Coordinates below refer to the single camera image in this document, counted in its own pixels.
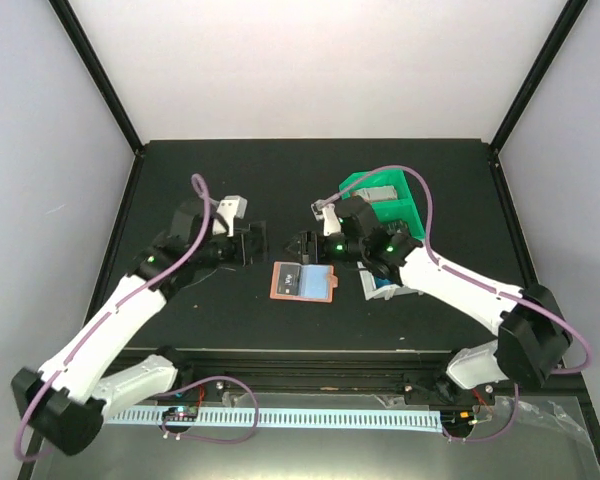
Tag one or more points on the right black frame post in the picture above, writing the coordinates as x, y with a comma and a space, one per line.
560, 31

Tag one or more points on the green and white card bin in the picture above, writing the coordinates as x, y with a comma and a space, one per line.
403, 208

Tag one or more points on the black frame post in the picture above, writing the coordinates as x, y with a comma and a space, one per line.
83, 47
560, 31

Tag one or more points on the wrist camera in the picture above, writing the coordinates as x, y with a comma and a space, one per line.
227, 210
325, 212

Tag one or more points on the black credit card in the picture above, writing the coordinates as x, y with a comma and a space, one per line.
288, 279

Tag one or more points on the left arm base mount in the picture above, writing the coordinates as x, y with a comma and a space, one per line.
185, 400

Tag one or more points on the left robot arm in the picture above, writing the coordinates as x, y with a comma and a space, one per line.
68, 399

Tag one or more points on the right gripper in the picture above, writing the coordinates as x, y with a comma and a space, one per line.
305, 248

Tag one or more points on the left black frame post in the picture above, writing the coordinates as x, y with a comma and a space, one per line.
83, 47

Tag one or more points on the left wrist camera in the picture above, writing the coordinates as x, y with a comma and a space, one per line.
227, 210

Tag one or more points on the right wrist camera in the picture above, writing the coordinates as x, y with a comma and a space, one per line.
325, 212

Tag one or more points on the black card stack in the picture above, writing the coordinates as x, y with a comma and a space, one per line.
397, 227

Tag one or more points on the blue card stack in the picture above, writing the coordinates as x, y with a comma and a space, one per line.
381, 283

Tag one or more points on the white slotted cable duct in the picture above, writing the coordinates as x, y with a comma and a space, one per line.
343, 419

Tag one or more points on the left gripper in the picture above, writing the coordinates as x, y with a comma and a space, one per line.
243, 253

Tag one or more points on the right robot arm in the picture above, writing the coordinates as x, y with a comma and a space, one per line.
530, 336

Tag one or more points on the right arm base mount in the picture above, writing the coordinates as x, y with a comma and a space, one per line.
434, 388

